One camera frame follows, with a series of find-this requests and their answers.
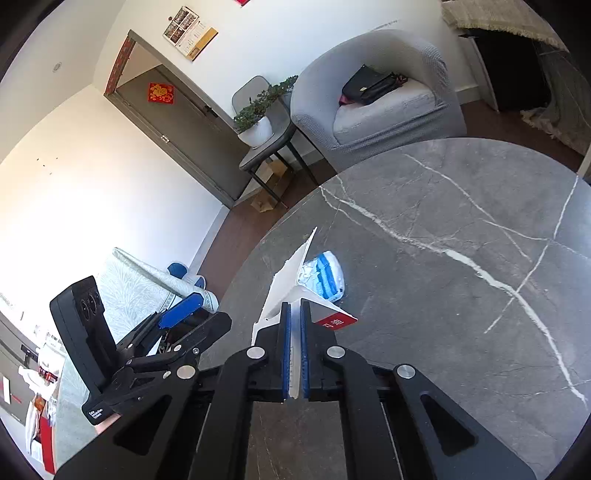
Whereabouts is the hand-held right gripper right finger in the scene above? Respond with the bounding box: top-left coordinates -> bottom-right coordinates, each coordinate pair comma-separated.
300,298 -> 536,480

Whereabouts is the beige lace cloth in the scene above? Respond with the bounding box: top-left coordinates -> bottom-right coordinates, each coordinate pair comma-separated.
441,0 -> 571,51

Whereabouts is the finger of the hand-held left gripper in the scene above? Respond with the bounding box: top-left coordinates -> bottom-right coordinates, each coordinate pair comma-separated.
115,292 -> 204,358
122,311 -> 232,370

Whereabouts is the red door decoration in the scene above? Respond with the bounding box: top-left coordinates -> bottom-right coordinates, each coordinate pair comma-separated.
147,82 -> 175,104

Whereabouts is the blue and white packet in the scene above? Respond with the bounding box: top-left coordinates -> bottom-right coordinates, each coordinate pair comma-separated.
299,250 -> 346,303

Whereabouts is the potted plant in white pot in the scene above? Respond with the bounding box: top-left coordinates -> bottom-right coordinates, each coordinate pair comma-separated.
233,75 -> 300,149

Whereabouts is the cardboard box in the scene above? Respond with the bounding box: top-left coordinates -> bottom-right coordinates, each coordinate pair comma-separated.
250,159 -> 294,212

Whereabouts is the black handbag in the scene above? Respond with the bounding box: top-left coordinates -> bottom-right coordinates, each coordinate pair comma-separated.
342,65 -> 400,106

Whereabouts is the table with green patterned tablecloth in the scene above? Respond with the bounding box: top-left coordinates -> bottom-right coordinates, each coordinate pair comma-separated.
46,247 -> 220,472

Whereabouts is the grey armchair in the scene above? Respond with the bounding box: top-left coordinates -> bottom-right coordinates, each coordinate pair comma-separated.
290,29 -> 467,172

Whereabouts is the white paper sheet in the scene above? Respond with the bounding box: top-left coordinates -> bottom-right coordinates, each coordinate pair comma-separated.
250,226 -> 319,400

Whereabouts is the grey door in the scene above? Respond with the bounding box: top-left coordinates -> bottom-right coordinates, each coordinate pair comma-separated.
104,30 -> 252,209

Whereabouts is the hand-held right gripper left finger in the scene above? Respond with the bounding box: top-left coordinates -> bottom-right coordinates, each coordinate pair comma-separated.
53,301 -> 293,480

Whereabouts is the red and white carton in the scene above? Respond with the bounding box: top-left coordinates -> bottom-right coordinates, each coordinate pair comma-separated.
298,286 -> 359,329

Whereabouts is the grey fringed cloth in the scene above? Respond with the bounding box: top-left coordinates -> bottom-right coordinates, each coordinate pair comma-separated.
522,99 -> 591,155

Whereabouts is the black cabinet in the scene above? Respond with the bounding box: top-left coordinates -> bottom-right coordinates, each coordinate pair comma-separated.
457,28 -> 555,112

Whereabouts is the wall calendar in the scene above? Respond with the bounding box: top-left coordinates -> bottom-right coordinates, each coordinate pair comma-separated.
163,6 -> 219,62

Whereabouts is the grey dining chair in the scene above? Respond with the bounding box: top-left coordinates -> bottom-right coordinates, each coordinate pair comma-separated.
231,75 -> 319,210

